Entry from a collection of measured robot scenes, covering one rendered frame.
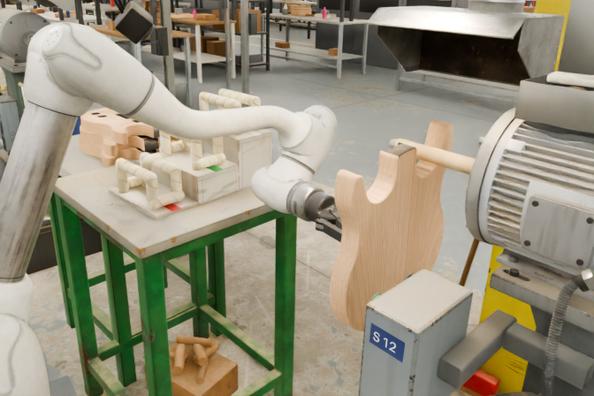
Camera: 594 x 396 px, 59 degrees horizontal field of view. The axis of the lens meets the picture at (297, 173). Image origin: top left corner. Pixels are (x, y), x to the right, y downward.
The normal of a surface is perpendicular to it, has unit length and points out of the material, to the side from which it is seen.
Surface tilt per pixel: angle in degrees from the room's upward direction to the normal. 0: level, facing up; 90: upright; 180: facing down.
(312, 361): 0
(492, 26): 38
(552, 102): 90
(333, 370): 0
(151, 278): 90
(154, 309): 90
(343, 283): 81
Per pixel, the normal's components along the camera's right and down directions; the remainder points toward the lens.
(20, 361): 0.85, -0.14
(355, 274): 0.69, 0.30
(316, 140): 0.55, 0.22
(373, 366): -0.72, 0.23
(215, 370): 0.03, -0.93
